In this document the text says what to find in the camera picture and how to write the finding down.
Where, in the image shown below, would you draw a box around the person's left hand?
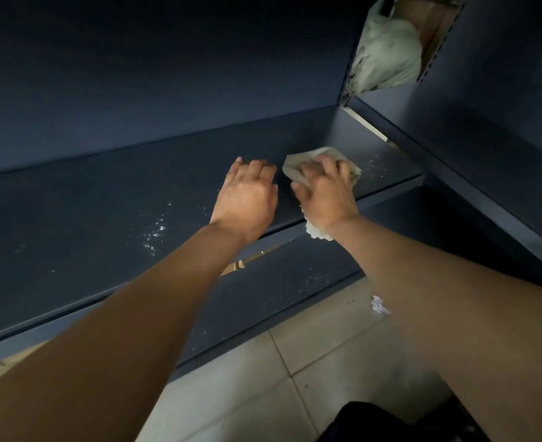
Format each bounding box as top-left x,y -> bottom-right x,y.
209,156 -> 279,246

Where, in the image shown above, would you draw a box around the person's right hand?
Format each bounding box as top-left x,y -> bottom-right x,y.
291,154 -> 362,235

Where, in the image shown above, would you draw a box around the pale waffle cleaning cloth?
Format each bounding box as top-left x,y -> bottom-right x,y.
282,146 -> 363,242

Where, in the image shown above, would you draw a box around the person's right forearm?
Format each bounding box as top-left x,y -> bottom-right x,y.
330,215 -> 542,442

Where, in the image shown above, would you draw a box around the person's left forearm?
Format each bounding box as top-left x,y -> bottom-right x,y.
0,221 -> 253,442

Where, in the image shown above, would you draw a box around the pale green plastic bag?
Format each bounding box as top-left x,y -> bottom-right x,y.
348,0 -> 423,95

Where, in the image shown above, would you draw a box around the dark blue metal shelving unit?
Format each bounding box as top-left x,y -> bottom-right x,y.
0,0 -> 542,393

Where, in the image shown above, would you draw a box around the brown cardboard box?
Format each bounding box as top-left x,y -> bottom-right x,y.
397,0 -> 466,74

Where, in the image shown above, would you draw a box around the person's black trousers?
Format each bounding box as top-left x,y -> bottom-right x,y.
316,395 -> 491,442

